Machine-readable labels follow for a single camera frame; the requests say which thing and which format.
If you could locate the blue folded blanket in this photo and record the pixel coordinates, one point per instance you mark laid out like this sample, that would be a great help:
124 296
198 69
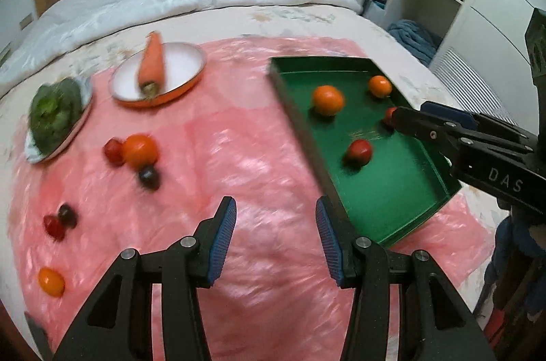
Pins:
420 42

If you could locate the orange rimmed white plate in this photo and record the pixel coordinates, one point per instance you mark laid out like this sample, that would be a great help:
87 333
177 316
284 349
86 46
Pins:
185 65

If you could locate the red fruit pair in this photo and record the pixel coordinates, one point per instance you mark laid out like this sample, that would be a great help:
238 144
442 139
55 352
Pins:
54 227

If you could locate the green rectangular tray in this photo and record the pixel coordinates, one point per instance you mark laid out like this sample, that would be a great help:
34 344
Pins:
406 181

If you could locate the black smartphone red case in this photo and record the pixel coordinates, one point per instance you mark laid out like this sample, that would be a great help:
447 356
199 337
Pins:
40 338

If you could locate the dark plum pair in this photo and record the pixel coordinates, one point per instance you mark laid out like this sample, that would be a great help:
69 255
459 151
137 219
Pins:
67 216

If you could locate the green leafy vegetable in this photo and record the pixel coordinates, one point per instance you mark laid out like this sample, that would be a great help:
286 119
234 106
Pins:
54 110

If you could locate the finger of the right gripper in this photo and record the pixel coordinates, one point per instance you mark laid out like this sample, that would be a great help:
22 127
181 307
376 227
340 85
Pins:
413 123
449 123

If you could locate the left wall socket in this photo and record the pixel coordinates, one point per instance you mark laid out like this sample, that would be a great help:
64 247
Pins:
26 21

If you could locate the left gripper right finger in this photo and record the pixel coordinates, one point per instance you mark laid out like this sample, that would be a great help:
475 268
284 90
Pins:
435 322

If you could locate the white patterned plate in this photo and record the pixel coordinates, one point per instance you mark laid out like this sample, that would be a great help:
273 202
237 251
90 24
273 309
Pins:
32 153

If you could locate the orange carrot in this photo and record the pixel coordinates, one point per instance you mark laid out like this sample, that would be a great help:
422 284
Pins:
151 75

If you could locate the small orange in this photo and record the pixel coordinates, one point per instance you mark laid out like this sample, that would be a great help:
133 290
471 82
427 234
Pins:
379 86
139 150
51 282

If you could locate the pink plastic sheet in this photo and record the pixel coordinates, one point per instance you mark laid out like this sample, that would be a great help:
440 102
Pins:
228 136

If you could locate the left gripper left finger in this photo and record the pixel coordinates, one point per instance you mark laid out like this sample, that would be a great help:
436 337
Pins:
115 322

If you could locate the large orange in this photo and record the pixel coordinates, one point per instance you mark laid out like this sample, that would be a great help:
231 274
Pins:
328 100

